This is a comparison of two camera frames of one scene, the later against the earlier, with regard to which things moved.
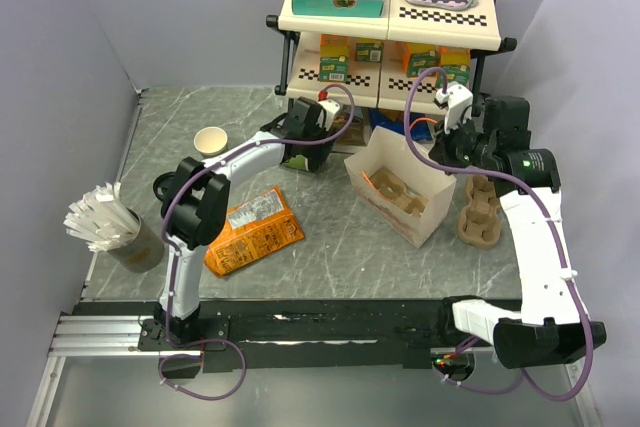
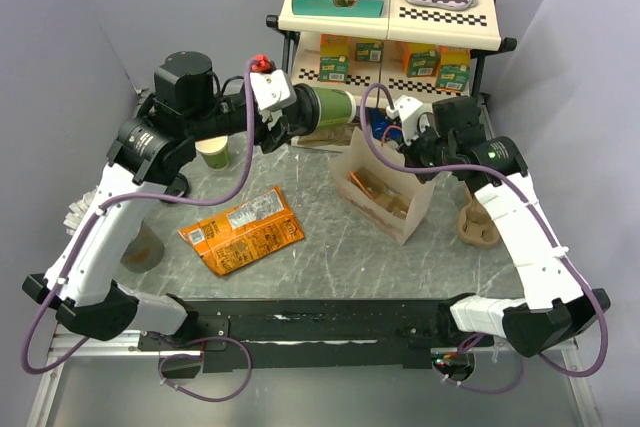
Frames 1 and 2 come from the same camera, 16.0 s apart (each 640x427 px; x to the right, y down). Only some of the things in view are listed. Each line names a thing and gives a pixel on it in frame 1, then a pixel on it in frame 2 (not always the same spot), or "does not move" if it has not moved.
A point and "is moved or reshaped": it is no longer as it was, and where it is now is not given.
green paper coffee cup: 211,141 does not move
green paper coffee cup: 298,162 → 338,107
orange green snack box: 369,50 does not move
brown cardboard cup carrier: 480,223 does not move
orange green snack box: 334,58 does not move
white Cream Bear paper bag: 399,189 is moved or reshaped
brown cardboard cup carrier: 391,187 → 393,201
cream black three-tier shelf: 440,28 does not move
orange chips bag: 256,227 does not move
